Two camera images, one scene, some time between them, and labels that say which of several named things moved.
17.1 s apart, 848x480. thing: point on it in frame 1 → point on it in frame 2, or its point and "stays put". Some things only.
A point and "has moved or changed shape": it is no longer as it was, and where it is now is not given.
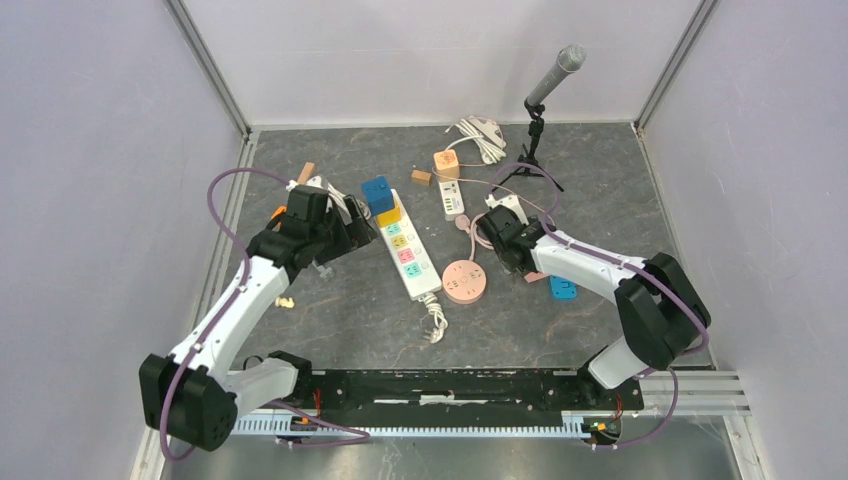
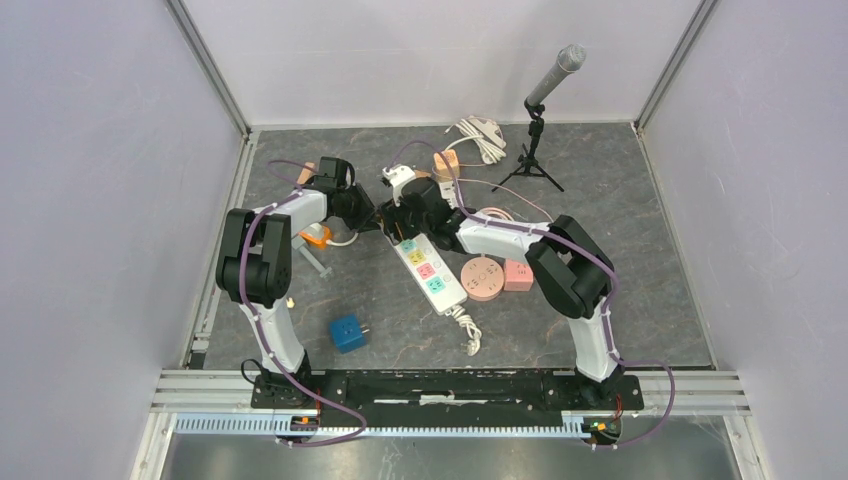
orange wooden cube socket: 447,165 stays put
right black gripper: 530,222 → 390,215
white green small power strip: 452,200 stays put
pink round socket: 464,282 → 482,278
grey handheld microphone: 570,59 stays put
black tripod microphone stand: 528,161 stays put
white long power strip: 410,256 has moved or changed shape
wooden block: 307,173 stays put
